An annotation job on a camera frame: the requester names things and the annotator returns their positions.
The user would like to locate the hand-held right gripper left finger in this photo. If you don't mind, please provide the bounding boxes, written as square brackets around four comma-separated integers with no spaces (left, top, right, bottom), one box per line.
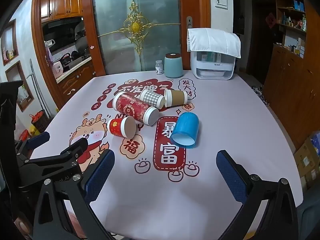
[32,149,116,240]

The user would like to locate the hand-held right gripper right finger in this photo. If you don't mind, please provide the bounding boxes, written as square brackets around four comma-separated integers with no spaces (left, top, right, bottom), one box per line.
[216,150,300,240]

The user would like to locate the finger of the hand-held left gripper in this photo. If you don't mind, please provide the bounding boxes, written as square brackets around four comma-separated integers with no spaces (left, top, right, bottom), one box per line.
[29,137,89,175]
[15,131,51,156]

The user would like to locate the small red paper cup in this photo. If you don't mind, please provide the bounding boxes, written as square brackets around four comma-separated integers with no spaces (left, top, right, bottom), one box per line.
[108,116,137,139]

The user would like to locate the blue paper cup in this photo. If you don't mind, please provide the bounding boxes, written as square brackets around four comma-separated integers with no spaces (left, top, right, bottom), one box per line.
[170,112,200,149]

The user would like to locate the tall red patterned cup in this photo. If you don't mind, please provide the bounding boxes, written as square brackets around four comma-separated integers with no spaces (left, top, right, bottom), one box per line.
[112,91,160,126]

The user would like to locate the grey checkered paper cup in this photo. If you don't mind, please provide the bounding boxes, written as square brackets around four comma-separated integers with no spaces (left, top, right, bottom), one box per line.
[139,89,166,109]

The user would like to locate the brown paper cup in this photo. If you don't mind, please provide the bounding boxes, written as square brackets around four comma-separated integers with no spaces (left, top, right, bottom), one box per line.
[163,89,188,108]

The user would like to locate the dark basket with red contents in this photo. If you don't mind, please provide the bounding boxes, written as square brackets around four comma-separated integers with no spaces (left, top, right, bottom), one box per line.
[29,109,52,132]

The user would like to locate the grey mop pole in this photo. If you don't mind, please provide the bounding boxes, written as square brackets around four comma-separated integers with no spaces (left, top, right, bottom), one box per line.
[29,59,49,133]

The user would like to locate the wooden kitchen base cabinet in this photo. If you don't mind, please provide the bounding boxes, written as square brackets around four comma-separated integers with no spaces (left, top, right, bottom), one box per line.
[55,64,97,110]

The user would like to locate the white rice cooker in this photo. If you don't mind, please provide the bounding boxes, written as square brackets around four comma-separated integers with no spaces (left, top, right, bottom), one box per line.
[51,59,65,76]

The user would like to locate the stack of cardboard boxes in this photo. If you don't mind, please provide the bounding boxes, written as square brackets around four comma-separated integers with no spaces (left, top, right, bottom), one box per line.
[292,130,320,191]

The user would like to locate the patterned shoes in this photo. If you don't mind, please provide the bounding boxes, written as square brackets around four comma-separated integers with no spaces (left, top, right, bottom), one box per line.
[251,85,270,106]

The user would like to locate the black range hood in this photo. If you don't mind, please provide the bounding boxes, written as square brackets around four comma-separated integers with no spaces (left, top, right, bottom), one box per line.
[42,17,85,43]

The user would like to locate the wooden shelf cabinet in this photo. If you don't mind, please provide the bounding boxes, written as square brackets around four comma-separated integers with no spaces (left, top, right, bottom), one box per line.
[262,0,320,152]

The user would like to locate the white countertop appliance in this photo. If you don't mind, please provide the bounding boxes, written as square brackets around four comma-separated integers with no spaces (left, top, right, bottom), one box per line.
[190,51,235,80]

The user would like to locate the frosted glass door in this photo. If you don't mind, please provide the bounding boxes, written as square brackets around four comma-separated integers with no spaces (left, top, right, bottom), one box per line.
[91,0,183,76]

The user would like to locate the teal canister with brown lid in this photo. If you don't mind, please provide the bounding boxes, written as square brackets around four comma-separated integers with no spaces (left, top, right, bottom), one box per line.
[164,53,183,78]

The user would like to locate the white quilted cloth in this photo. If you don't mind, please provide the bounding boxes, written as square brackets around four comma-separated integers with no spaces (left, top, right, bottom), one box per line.
[187,27,242,59]

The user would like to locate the dark wooden door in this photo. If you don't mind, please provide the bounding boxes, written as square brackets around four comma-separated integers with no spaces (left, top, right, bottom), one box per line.
[246,0,278,83]

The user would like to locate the wooden wall niche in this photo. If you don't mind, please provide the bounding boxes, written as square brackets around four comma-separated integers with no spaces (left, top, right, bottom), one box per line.
[0,19,19,67]
[5,60,35,112]

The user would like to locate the wooden kitchen wall cabinets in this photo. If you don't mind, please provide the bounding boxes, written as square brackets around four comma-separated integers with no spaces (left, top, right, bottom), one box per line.
[39,0,83,22]

